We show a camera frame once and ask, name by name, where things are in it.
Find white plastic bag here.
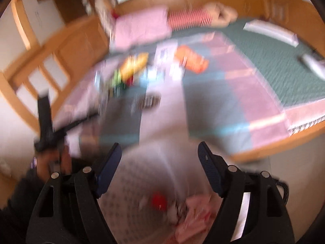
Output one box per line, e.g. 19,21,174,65
98,141,230,244

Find black coiled cable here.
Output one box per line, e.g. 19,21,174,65
275,180,290,206

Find pink wrapper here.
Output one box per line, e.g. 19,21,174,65
175,195,219,244

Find orange snack packet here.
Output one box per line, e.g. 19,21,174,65
174,45,210,75

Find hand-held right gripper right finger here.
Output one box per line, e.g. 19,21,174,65
197,142,296,244

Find long white box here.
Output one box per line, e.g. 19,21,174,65
243,20,299,47

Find green packet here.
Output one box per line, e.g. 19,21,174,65
112,70,124,88

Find pink pillow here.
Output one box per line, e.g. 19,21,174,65
110,7,173,51

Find person's left forearm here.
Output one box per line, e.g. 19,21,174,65
0,166,47,244

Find green bed cover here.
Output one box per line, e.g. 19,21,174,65
171,17,325,110

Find pink grey patchwork blanket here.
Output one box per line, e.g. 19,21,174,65
54,32,290,158

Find person's left hand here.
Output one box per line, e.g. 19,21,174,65
30,144,74,182

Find red wrapper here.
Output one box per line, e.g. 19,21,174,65
152,193,168,211

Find wooden bed frame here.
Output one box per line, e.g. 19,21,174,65
0,15,325,163

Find yellow snack packet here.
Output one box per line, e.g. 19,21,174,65
120,53,150,80

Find grey remote control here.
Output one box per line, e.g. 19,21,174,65
298,53,325,80

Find red white striped pillow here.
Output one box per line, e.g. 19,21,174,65
168,8,214,29

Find small white packet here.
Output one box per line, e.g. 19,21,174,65
168,64,185,81

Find white box blue logo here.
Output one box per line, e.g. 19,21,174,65
154,43,178,65

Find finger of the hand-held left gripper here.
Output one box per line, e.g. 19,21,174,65
38,95,54,135
53,113,99,136

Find beige plush toy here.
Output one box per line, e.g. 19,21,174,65
203,2,239,26

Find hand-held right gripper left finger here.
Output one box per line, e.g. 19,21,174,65
25,142,122,244

